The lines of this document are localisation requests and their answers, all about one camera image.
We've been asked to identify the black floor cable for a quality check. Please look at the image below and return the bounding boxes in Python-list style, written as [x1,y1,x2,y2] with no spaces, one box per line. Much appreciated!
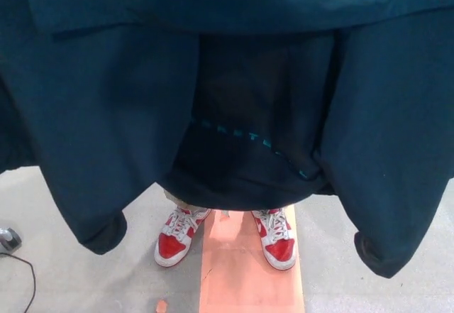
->
[0,251,37,313]

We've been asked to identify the orange rectangular floor marking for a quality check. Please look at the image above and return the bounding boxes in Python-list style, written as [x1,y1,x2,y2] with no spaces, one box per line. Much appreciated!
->
[198,204,306,313]

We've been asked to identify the red white right sneaker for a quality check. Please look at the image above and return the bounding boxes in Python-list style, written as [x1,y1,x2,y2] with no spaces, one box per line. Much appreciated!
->
[154,204,213,268]

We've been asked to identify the red white left sneaker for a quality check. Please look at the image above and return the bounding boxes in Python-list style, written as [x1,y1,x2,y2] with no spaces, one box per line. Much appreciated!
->
[250,206,297,270]

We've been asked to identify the red white sneaker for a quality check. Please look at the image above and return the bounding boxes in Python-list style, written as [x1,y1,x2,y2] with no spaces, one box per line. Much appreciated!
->
[250,206,297,270]
[154,204,213,268]

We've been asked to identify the grey black stand foot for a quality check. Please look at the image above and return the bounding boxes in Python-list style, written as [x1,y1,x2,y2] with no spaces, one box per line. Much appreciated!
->
[0,225,23,253]

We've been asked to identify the dark navy blue coat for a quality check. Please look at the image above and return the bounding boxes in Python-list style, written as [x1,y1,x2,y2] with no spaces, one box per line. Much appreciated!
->
[0,0,454,288]

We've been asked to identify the black t-shirt teal print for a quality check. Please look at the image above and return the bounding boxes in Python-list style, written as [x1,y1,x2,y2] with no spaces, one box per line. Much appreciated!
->
[169,35,336,215]

